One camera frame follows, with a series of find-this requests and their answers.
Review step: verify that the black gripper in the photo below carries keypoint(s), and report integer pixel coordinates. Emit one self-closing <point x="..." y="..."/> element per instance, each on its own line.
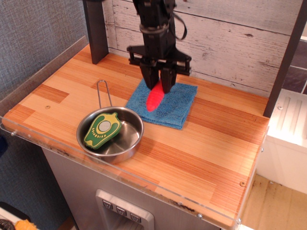
<point x="159" y="44"/>

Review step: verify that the spoon with red handle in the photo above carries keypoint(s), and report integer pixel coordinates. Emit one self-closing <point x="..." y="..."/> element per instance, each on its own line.
<point x="155" y="97"/>

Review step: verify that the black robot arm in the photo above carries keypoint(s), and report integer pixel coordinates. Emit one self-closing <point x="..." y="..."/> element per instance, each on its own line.
<point x="157" y="14"/>

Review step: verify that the blue folded cloth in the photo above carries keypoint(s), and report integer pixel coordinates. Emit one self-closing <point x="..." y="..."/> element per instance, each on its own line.
<point x="173" y="109"/>

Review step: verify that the green yellow toy pepper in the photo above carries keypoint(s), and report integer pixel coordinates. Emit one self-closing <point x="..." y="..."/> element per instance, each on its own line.
<point x="103" y="128"/>

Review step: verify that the small steel saucepan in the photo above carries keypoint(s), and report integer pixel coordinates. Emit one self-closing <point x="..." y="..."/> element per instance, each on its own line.
<point x="124" y="144"/>

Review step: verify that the silver dispenser panel with buttons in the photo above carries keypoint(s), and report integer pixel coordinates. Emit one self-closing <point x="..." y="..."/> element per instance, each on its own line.
<point x="118" y="214"/>

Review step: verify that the clear acrylic edge guard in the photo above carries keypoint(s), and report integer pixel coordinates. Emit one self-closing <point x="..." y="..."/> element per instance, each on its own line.
<point x="204" y="168"/>

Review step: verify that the yellow object at corner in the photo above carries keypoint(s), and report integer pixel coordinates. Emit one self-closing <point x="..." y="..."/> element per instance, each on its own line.
<point x="25" y="225"/>

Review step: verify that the dark left shelf post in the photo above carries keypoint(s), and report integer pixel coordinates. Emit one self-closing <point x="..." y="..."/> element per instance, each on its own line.
<point x="96" y="28"/>

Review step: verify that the dark shelf post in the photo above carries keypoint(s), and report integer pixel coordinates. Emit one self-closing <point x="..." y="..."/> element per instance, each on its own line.
<point x="287" y="59"/>
<point x="96" y="28"/>

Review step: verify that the dark right shelf post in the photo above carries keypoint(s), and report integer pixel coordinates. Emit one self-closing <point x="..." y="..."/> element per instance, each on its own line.
<point x="287" y="59"/>

